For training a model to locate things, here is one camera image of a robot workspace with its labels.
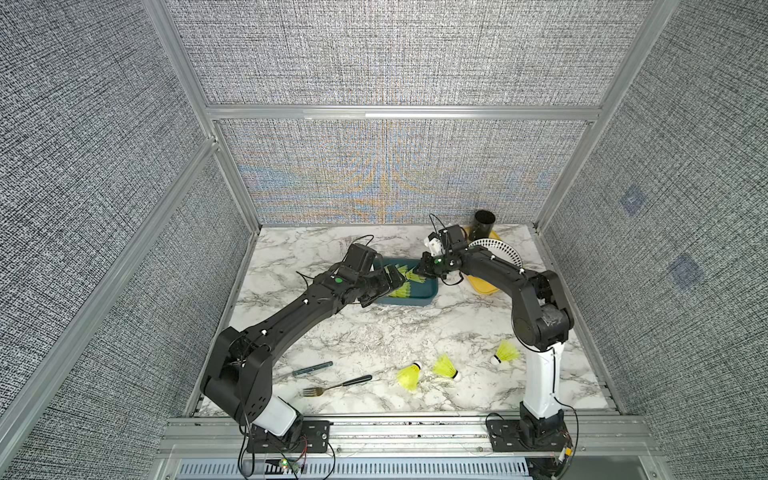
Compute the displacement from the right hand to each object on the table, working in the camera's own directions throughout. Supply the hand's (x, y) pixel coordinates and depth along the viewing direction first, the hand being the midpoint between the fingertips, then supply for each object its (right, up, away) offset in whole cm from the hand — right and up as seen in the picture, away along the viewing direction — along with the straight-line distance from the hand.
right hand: (412, 261), depth 97 cm
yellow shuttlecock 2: (-3, -9, -2) cm, 10 cm away
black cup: (+27, +13, +13) cm, 33 cm away
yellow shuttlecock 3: (+7, -28, -16) cm, 33 cm away
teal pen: (-30, -30, -13) cm, 44 cm away
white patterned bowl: (+34, +4, +13) cm, 36 cm away
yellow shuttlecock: (+1, -5, 0) cm, 5 cm away
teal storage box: (+3, -11, +2) cm, 11 cm away
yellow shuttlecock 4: (-2, -32, -13) cm, 34 cm away
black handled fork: (-27, -34, -17) cm, 47 cm away
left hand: (-5, -6, -15) cm, 16 cm away
